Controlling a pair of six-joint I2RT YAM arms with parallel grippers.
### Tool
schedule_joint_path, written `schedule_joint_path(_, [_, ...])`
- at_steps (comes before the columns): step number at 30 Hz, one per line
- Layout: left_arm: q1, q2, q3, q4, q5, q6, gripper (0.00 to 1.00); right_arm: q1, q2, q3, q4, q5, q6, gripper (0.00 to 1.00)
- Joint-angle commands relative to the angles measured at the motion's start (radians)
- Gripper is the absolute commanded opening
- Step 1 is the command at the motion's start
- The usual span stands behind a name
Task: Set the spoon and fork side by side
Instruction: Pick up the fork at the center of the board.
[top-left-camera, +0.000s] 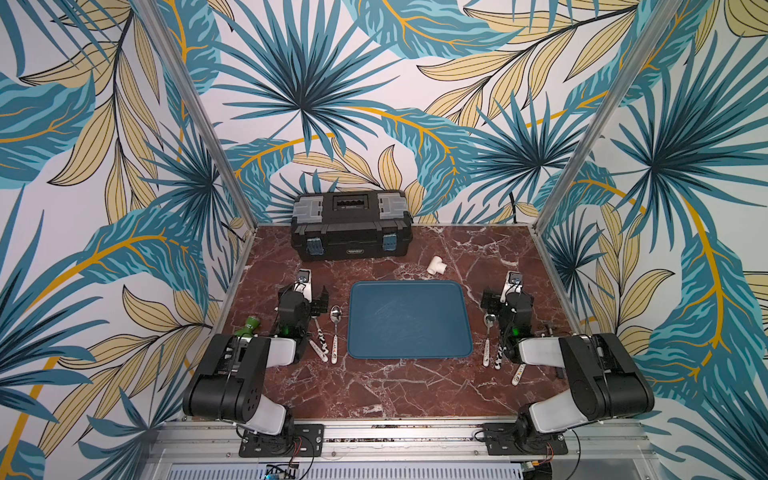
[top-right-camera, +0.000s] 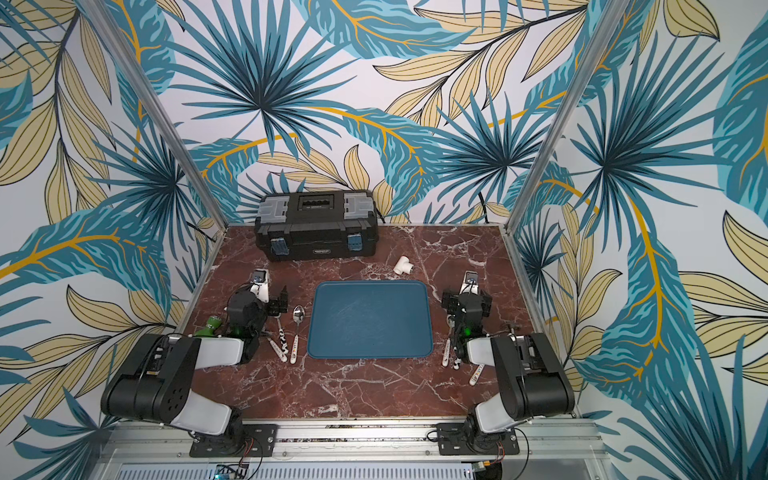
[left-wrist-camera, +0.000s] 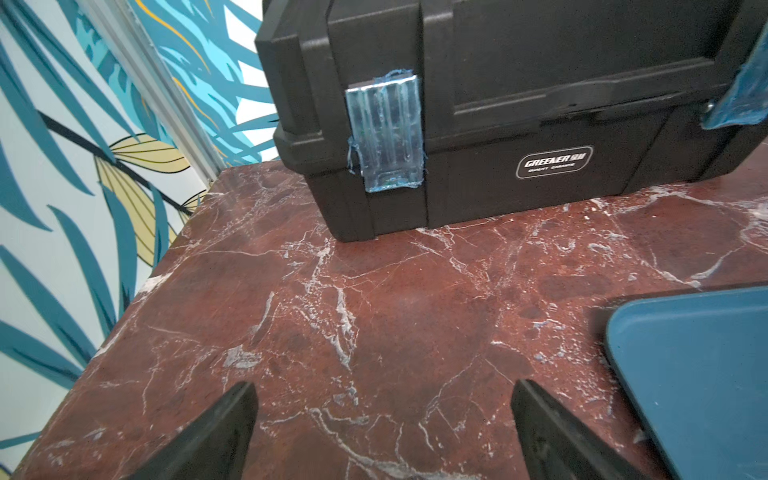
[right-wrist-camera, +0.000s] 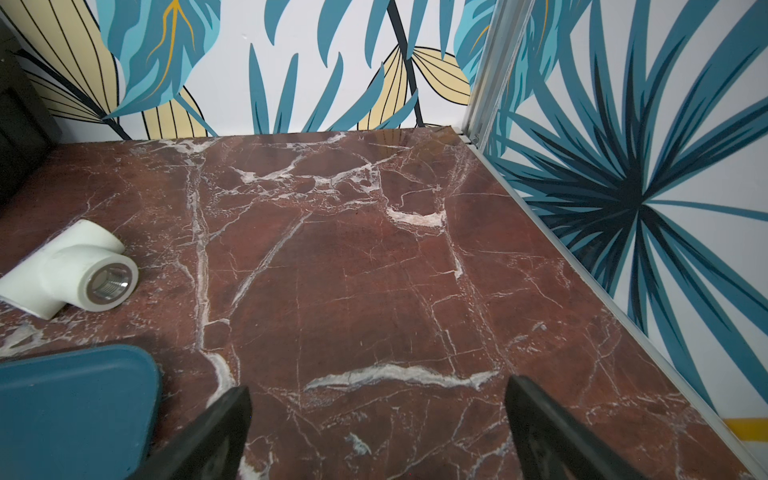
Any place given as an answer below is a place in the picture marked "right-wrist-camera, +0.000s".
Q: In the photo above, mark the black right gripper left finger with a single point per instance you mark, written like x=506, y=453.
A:
x=210, y=447

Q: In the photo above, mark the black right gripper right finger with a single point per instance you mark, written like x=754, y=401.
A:
x=551, y=444

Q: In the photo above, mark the teal plastic tray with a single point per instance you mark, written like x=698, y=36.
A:
x=83, y=414

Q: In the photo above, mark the white PVC tee fitting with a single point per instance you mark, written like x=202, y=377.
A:
x=83, y=266

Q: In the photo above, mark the black plastic toolbox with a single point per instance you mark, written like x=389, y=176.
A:
x=28, y=130

